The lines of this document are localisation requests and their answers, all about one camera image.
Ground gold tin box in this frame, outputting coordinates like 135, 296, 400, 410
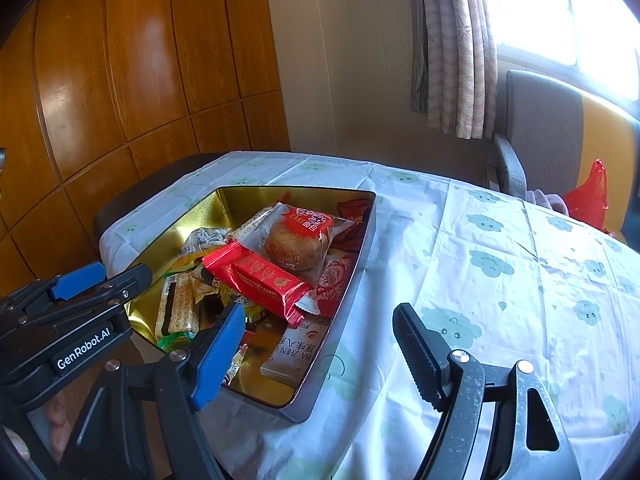
122, 185, 377, 409

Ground window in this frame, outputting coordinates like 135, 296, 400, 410
480, 0, 640, 106

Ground small dark red packet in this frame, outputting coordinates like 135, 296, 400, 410
336, 198, 374, 228

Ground cracker packet green ends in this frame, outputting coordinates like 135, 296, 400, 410
155, 272, 201, 353

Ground grey yellow blue sofa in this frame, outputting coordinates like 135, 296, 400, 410
487, 70, 640, 241

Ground wooden wardrobe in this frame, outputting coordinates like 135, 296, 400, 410
0, 0, 293, 301

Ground pink patterned curtain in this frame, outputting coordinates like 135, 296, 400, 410
407, 0, 498, 140

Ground red white emblem packet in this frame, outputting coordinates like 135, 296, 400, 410
312, 252, 358, 318

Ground gold black snack packet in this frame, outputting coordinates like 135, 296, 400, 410
192, 267, 268, 323

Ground white printed card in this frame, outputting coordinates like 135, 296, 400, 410
260, 312, 333, 386

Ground red plastic bag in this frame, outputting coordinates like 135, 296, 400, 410
562, 159, 611, 233

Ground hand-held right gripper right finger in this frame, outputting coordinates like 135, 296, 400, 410
391, 302, 583, 480

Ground white cloud-print tablecloth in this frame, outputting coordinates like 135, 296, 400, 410
99, 151, 640, 480

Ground person's left hand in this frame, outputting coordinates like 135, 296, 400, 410
44, 390, 77, 457

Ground round pastry packet red label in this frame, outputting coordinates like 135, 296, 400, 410
240, 202, 337, 288

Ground pink cloth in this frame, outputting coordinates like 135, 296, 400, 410
525, 189, 568, 216

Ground long red snack packet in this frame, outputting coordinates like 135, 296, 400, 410
201, 240, 321, 329

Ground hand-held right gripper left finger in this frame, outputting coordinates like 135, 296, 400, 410
55, 302, 247, 480

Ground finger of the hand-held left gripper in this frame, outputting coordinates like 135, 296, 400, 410
0, 261, 108, 317
15, 263, 153, 332

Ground white yellow snack packet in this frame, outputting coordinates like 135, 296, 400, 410
177, 227, 236, 271

